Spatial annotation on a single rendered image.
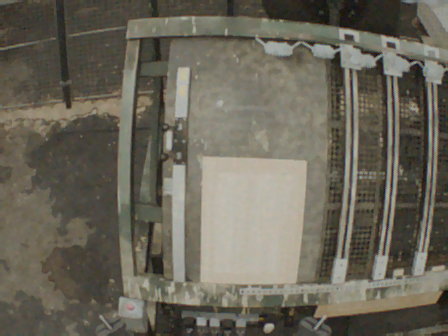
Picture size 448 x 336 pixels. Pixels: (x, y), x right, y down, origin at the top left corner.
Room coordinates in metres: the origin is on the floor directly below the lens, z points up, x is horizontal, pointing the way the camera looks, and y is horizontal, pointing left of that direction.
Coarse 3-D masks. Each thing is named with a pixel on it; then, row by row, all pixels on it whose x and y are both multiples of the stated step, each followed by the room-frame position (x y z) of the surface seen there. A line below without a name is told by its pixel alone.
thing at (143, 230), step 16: (160, 128) 2.76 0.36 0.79; (160, 144) 2.63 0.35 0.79; (160, 160) 2.55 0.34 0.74; (144, 176) 2.39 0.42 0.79; (160, 176) 2.87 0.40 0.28; (144, 192) 2.27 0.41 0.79; (160, 192) 2.83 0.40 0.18; (144, 224) 2.05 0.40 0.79; (160, 224) 2.56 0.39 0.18; (144, 240) 1.95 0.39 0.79; (160, 240) 2.43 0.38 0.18; (144, 256) 1.84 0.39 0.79; (160, 256) 1.82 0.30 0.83; (144, 272) 1.74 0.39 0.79; (160, 272) 1.81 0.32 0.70; (320, 272) 1.77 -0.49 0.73; (160, 304) 1.82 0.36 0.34; (288, 320) 1.72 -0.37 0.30
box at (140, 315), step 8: (120, 304) 1.43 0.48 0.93; (136, 304) 1.44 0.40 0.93; (144, 304) 1.46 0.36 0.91; (120, 312) 1.38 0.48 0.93; (136, 312) 1.39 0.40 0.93; (144, 312) 1.42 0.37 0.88; (128, 320) 1.36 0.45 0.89; (136, 320) 1.36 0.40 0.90; (144, 320) 1.38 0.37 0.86; (128, 328) 1.36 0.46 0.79; (136, 328) 1.36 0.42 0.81; (144, 328) 1.36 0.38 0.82
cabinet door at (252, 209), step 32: (224, 160) 1.97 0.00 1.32; (256, 160) 1.97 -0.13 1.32; (288, 160) 1.97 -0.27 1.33; (224, 192) 1.89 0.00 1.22; (256, 192) 1.89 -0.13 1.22; (288, 192) 1.88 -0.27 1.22; (224, 224) 1.80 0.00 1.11; (256, 224) 1.80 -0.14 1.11; (288, 224) 1.79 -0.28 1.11; (224, 256) 1.71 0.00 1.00; (256, 256) 1.70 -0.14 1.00; (288, 256) 1.69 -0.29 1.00
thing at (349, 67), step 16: (352, 32) 2.27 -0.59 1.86; (352, 48) 2.22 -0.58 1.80; (352, 64) 2.12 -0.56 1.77; (352, 80) 2.15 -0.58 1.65; (352, 96) 2.12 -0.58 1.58; (352, 112) 2.06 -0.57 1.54; (352, 128) 2.03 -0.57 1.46; (352, 144) 1.99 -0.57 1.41; (352, 160) 1.92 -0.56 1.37; (352, 176) 1.88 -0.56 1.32; (352, 192) 1.83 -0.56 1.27; (352, 208) 1.78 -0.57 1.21; (336, 256) 1.65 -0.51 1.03; (336, 272) 1.59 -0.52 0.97
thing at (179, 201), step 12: (180, 72) 2.21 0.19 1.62; (180, 84) 2.17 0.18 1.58; (180, 96) 2.15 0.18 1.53; (180, 108) 2.10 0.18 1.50; (180, 168) 1.94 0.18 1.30; (180, 180) 1.91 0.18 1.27; (180, 192) 1.88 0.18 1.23; (180, 204) 1.85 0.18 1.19; (180, 216) 1.81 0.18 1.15; (180, 228) 1.78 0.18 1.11; (180, 240) 1.74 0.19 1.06; (180, 252) 1.71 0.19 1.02; (180, 264) 1.67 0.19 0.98; (180, 276) 1.63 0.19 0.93
